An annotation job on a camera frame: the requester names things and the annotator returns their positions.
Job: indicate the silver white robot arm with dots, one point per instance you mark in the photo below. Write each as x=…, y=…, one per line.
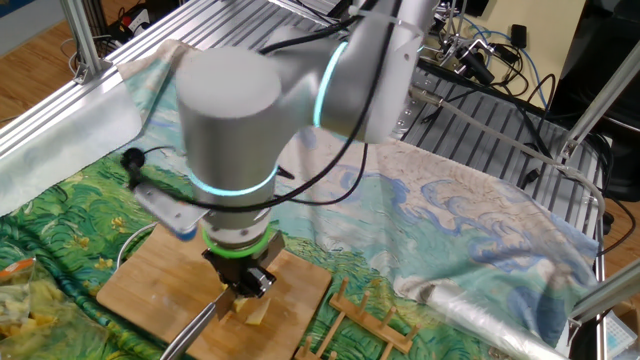
x=235, y=125

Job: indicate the steel cleaver knife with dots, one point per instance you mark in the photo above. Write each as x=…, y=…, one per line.
x=185, y=335

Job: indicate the painted landscape tablecloth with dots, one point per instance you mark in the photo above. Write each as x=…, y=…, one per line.
x=450, y=225

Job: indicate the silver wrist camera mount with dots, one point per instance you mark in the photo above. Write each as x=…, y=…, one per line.
x=167, y=210

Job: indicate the wooden cutting board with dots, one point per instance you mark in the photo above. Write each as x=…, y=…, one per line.
x=150, y=290

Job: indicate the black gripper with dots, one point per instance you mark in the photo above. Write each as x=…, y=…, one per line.
x=235, y=267

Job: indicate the large black case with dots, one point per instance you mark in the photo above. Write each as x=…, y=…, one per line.
x=615, y=50

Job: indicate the bag of chopped potato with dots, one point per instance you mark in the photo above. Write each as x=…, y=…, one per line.
x=35, y=320

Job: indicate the black plug connector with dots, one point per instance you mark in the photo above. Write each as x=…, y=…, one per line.
x=531, y=176

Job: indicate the thin yellow potato slice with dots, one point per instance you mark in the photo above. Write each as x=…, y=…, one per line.
x=259, y=314

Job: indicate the white grid tray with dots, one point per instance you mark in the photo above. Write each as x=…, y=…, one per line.
x=620, y=340

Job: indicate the clear plastic wrap roll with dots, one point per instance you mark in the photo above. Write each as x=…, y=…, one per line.
x=480, y=320

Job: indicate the black power adapter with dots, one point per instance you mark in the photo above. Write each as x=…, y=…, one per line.
x=519, y=36

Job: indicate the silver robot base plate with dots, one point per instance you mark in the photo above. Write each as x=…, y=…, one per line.
x=405, y=117

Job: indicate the power strip red switch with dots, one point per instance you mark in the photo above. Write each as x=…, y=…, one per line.
x=135, y=20

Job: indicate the black clamp mount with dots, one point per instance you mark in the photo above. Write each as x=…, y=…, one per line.
x=475, y=67

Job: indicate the aluminium frame post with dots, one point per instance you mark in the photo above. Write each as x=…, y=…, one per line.
x=82, y=40
x=600, y=100
x=610, y=295

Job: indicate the wooden peg rack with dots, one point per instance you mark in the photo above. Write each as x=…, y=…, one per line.
x=372, y=322

